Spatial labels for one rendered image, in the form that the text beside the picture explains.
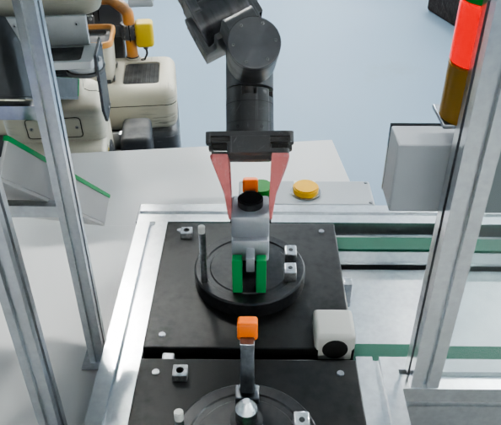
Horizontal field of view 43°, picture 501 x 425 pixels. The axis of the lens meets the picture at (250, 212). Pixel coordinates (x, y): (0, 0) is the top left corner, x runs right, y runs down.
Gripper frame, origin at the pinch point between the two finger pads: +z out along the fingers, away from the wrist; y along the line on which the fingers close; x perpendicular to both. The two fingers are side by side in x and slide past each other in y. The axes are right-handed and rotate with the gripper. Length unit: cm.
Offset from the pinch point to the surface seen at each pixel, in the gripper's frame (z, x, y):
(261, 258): 5.5, -1.2, 1.2
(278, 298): 10.2, 1.1, 3.3
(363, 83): -98, 284, 61
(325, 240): 2.9, 12.9, 10.2
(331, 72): -108, 296, 44
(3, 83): -10.6, -18.0, -22.4
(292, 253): 4.8, 5.2, 5.1
